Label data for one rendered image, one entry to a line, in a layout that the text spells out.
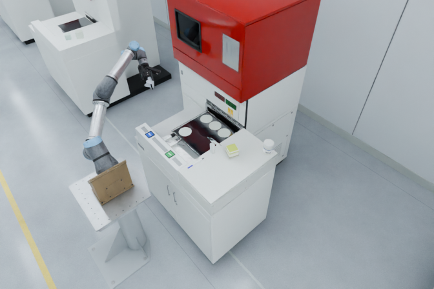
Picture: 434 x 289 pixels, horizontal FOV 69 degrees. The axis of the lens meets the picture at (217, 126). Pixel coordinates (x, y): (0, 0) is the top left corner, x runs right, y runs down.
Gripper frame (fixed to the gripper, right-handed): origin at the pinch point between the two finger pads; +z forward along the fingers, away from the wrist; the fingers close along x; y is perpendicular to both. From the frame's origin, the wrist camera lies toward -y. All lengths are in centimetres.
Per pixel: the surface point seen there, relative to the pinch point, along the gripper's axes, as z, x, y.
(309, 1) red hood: -4, 97, -84
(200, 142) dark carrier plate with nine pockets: 51, 3, -23
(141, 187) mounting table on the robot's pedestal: 72, -10, 25
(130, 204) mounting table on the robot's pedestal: 82, -8, 36
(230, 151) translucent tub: 69, 31, -28
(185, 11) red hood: -29, 52, -17
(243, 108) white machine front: 41, 35, -48
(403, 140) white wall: 94, 31, -225
